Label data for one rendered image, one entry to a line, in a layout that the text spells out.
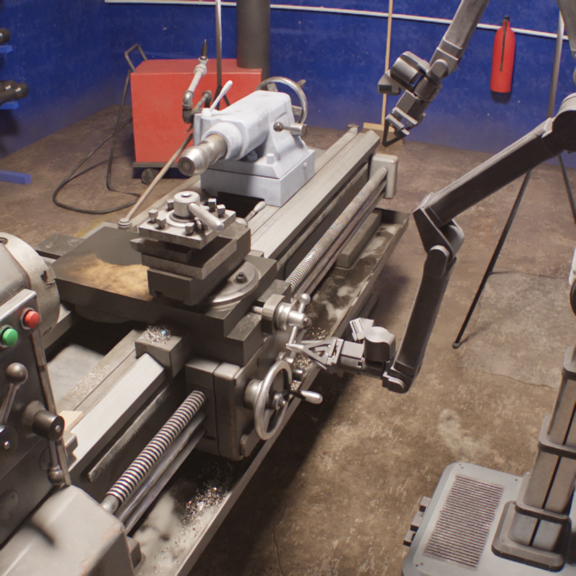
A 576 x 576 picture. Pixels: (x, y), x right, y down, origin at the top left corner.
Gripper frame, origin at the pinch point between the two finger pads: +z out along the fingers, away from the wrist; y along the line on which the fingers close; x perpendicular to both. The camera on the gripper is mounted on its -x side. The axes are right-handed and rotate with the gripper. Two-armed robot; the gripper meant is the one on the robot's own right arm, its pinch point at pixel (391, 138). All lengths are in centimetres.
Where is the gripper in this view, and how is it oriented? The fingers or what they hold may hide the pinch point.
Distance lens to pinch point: 187.3
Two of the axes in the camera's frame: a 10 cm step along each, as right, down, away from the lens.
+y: -4.4, 4.3, -7.9
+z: -4.5, 6.5, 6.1
